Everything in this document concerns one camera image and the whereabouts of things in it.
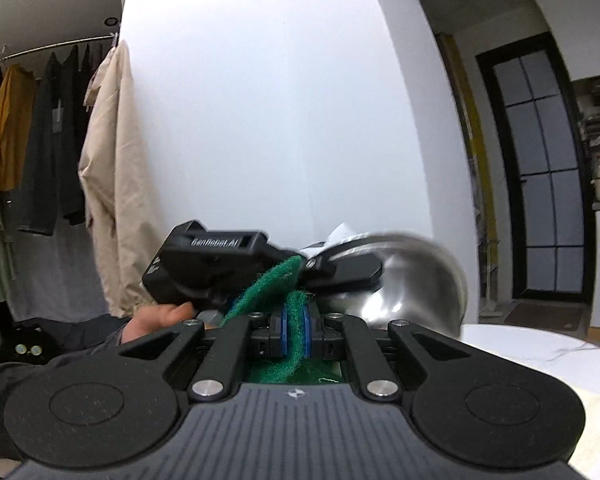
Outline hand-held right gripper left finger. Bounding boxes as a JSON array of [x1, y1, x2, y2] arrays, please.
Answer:
[[117, 307, 287, 403]]

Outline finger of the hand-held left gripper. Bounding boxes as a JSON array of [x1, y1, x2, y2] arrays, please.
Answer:
[[300, 247, 385, 293]]

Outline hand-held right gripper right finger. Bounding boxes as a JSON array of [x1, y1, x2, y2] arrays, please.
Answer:
[[300, 305, 475, 403]]

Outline green scouring pad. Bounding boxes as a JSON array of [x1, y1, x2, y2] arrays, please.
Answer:
[[222, 255, 346, 386]]

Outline stainless steel bowl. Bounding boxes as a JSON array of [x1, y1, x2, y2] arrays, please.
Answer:
[[300, 230, 469, 339]]

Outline person's left forearm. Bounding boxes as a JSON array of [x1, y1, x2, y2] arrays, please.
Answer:
[[0, 312, 137, 461]]

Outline person's left hand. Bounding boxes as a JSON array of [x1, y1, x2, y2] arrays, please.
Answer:
[[124, 302, 197, 342]]

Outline white tissue paper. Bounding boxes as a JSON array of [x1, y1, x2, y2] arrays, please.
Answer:
[[325, 222, 362, 247]]

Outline beige coat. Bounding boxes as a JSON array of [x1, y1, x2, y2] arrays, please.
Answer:
[[78, 40, 167, 319]]

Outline black jacket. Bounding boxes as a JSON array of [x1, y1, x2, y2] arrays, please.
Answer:
[[55, 44, 106, 227]]

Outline black bag with round eyes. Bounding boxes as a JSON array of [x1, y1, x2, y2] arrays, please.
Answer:
[[0, 325, 57, 367]]

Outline dark grey jacket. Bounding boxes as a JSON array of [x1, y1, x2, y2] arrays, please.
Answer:
[[17, 52, 64, 237]]

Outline brown doormat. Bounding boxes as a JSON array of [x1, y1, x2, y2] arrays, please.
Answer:
[[502, 300, 587, 332]]

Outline black framed glass door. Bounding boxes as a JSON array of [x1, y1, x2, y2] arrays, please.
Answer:
[[475, 32, 597, 306]]

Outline mustard shirt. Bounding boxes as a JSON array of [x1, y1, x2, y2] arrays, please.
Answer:
[[0, 62, 39, 197]]

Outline white upper cabinets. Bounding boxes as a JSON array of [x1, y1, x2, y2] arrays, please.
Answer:
[[527, 0, 600, 82]]

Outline yellow door frame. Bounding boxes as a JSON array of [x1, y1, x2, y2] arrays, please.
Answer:
[[437, 32, 501, 312]]

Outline metal clothes rail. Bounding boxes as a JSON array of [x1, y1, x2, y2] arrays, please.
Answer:
[[0, 34, 119, 69]]

